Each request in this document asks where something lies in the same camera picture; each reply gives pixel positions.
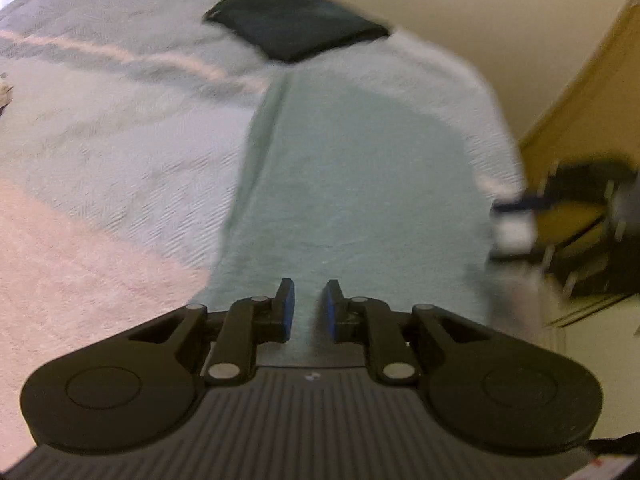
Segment grey-green sweatpants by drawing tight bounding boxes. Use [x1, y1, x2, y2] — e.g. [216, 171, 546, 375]
[201, 70, 490, 366]

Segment wooden wardrobe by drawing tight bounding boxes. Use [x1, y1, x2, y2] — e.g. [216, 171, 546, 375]
[520, 0, 639, 326]

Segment folded dark green garment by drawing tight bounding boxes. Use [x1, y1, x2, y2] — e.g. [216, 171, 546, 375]
[203, 0, 390, 64]

